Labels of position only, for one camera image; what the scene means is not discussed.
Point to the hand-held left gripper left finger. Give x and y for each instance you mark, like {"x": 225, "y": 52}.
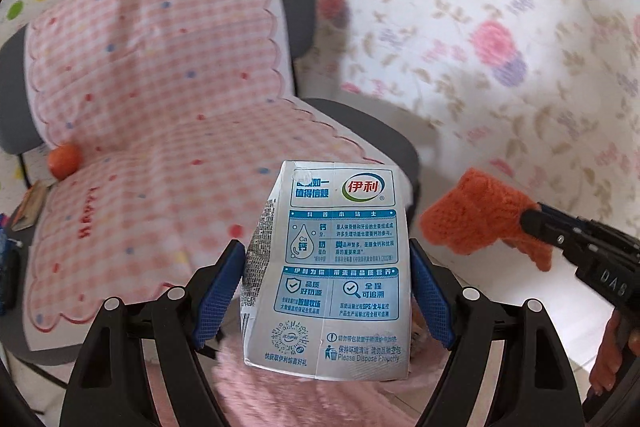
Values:
{"x": 220, "y": 292}

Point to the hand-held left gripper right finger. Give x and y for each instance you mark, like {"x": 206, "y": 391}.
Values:
{"x": 430, "y": 297}

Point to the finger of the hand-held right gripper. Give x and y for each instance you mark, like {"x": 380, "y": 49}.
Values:
{"x": 565, "y": 216}
{"x": 542, "y": 229}

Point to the orange knitted glove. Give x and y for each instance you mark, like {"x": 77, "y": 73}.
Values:
{"x": 475, "y": 217}

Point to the white milk carton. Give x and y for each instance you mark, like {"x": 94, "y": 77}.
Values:
{"x": 340, "y": 267}

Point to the person's right hand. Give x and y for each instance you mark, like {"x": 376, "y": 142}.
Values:
{"x": 607, "y": 357}

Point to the pink fleece garment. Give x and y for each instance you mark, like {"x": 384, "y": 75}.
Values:
{"x": 300, "y": 402}

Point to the grey padded chair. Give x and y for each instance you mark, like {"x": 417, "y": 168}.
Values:
{"x": 360, "y": 127}

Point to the pink checked chair cloth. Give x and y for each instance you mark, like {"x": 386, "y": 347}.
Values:
{"x": 175, "y": 107}

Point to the small orange ball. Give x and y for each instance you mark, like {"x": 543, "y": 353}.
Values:
{"x": 65, "y": 161}

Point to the brown cardboard box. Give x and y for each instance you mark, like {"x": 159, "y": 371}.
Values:
{"x": 31, "y": 207}

